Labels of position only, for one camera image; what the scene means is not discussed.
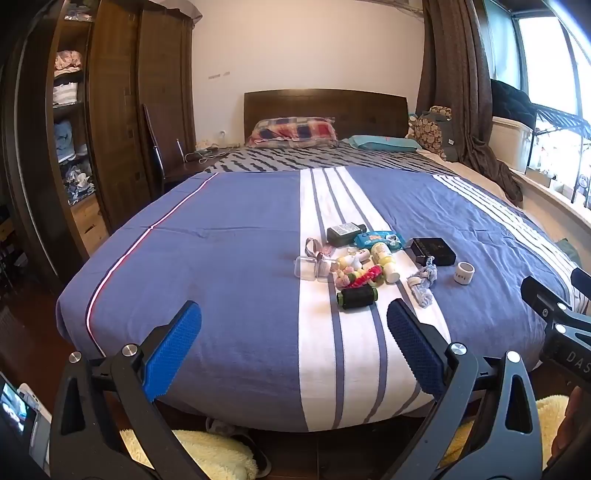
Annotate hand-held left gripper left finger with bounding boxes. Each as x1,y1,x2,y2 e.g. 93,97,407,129
48,300,204,480

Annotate yellow fluffy rug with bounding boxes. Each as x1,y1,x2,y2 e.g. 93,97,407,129
117,394,572,480

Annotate white striped folded clothes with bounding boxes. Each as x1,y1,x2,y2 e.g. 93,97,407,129
52,85,80,107

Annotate black metal rack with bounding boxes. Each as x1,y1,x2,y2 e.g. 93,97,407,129
526,104,591,205

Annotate black thread spool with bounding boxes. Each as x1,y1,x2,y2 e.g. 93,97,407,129
336,285,376,311

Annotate light blue folded clothes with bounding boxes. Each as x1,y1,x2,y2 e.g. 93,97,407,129
54,121,89,162

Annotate plaid pillow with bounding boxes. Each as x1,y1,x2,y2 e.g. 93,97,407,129
247,117,340,149

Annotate dark wooden headboard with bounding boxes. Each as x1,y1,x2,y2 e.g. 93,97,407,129
243,89,409,141

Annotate blue white striped blanket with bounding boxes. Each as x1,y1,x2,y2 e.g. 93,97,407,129
55,166,588,433

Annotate colourful fabric scrunchie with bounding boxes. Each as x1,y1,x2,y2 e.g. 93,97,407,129
344,265,385,289

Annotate charger cables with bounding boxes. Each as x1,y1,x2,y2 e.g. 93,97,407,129
185,142,242,163

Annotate dark green bottle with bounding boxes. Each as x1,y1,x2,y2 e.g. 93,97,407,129
326,223,368,247

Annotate grey zigzag bed sheet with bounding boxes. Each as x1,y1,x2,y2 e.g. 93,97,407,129
203,142,462,177

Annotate black jacket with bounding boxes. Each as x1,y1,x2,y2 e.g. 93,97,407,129
489,78,539,131

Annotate brown patterned backpack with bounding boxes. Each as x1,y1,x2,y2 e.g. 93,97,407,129
409,106,456,161

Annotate blue wet wipes packet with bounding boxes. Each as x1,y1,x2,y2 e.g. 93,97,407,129
355,230,406,253

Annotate white storage box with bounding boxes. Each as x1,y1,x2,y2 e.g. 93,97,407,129
489,115,535,174

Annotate white yellow lotion bottle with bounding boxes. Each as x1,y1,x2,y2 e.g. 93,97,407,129
370,242,402,284

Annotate black box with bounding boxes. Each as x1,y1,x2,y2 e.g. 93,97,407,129
405,237,457,267

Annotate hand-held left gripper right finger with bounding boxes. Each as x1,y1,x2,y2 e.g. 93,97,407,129
385,298,543,480

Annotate phone with lit screen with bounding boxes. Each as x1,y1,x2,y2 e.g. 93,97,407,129
0,371,52,472

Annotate clear plastic box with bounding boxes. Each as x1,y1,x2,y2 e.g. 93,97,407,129
294,255,319,281

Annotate dark wooden wardrobe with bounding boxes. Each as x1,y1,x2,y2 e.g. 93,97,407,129
0,0,198,289

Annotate brown curtain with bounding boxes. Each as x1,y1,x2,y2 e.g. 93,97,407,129
416,0,525,206

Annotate striped translucent ribbon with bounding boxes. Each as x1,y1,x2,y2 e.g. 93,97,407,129
305,237,336,262

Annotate person's right hand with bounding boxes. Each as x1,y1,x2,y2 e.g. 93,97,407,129
551,385,591,468

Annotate pink folded clothes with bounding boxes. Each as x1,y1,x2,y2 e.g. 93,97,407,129
55,50,84,77

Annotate teal pillow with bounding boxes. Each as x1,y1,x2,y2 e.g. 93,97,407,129
347,135,422,153

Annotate dark chair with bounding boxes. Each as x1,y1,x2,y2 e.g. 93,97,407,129
141,104,218,197

